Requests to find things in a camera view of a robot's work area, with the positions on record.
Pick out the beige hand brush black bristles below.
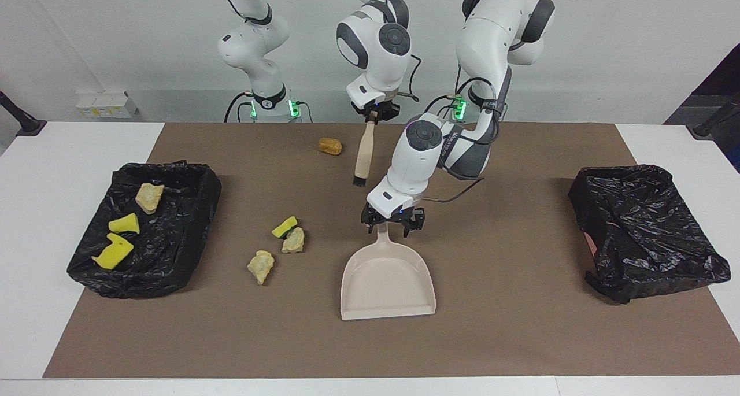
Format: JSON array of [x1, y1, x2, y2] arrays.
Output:
[[353, 115, 378, 188]]

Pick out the beige angular foam chunk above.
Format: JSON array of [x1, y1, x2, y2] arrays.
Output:
[[135, 182, 165, 215]]

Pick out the beige crumbly foam chunk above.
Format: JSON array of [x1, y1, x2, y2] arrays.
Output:
[[281, 227, 306, 254], [247, 249, 276, 286]]

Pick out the small yellow sponge piece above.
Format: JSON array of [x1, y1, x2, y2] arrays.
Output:
[[108, 212, 141, 235]]

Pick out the white wall socket box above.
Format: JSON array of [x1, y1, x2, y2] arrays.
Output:
[[76, 91, 140, 120]]

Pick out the black bag lined trash bin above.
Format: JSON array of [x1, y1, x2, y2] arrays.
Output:
[[66, 160, 223, 300]]

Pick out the black stand foot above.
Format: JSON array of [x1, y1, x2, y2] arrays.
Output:
[[686, 92, 740, 142], [0, 90, 47, 137]]

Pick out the beige plastic dustpan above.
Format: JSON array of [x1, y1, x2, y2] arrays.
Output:
[[339, 222, 438, 322]]

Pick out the black right base cable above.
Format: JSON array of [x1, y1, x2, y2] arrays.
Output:
[[223, 91, 256, 124]]

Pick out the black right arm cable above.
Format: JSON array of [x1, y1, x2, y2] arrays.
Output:
[[216, 0, 421, 103]]

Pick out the black left base cable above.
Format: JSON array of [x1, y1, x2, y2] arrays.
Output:
[[424, 93, 464, 124]]

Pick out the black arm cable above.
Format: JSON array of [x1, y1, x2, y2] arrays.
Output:
[[422, 77, 499, 205], [216, 0, 421, 103]]

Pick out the large yellow sponge piece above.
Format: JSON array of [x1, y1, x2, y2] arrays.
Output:
[[91, 232, 135, 271]]

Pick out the brown table mat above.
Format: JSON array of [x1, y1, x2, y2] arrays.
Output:
[[43, 122, 740, 379]]

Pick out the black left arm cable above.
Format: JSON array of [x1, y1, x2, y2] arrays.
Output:
[[422, 77, 499, 205]]

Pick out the black base cable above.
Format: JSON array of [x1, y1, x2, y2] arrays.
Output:
[[223, 91, 256, 124], [424, 93, 464, 124]]

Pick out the yellow sponge with green side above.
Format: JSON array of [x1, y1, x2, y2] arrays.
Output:
[[271, 215, 299, 239]]

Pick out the black bag lined pink bin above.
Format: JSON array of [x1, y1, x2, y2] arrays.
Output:
[[568, 164, 732, 305]]

